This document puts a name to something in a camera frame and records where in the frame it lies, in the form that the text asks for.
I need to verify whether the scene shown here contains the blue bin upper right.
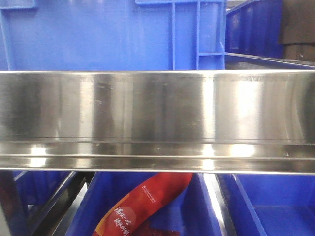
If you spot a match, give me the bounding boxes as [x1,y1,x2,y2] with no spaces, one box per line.
[225,0,283,58]

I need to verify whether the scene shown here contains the large blue bin upper shelf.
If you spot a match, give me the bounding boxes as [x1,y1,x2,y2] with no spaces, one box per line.
[0,0,226,71]

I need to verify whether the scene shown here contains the blue bin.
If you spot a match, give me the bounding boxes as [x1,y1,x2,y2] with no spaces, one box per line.
[225,0,283,58]
[65,172,223,236]
[218,174,315,236]

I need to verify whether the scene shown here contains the blue bin lower middle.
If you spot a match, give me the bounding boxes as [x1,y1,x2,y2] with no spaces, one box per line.
[65,172,223,236]

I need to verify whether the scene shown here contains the blue bin lower right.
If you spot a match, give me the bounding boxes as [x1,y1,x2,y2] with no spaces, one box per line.
[218,174,315,236]

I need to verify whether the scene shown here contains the red snack bag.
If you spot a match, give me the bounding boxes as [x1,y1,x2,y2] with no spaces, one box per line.
[93,172,193,236]

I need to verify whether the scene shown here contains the stainless steel shelf rail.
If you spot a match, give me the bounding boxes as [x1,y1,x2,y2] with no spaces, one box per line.
[0,70,315,175]

